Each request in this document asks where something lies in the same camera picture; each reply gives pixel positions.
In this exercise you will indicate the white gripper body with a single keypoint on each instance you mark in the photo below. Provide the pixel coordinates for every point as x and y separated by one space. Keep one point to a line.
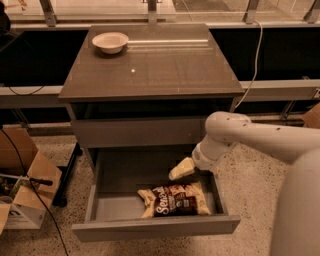
201 157

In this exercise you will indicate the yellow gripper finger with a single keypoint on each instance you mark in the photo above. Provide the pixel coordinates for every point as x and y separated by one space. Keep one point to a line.
185 168

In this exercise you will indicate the brown chip bag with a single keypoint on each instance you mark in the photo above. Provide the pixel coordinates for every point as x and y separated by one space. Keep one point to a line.
174 200

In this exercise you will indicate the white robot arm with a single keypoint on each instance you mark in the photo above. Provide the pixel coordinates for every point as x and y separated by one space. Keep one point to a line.
296 226

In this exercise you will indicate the closed grey upper drawer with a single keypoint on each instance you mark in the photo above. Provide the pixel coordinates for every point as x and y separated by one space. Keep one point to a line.
138 132

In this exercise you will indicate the open grey lower drawer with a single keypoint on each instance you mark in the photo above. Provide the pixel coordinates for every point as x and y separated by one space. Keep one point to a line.
115 210

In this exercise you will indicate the grey drawer cabinet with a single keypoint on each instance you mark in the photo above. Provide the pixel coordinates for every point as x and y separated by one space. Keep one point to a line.
164 71

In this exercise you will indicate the cardboard box at right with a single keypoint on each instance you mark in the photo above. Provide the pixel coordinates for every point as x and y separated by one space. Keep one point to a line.
312 117

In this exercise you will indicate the black table leg stand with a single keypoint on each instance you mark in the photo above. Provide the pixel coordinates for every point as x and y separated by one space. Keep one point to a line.
60 199

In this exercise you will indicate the white bowl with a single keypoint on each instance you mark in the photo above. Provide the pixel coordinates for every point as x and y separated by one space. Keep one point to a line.
110 42

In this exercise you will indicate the open cardboard box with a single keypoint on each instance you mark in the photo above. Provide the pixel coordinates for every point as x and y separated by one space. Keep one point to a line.
23 205

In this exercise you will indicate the black handled tool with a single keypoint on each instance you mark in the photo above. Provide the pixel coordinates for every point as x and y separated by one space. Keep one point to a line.
30 179

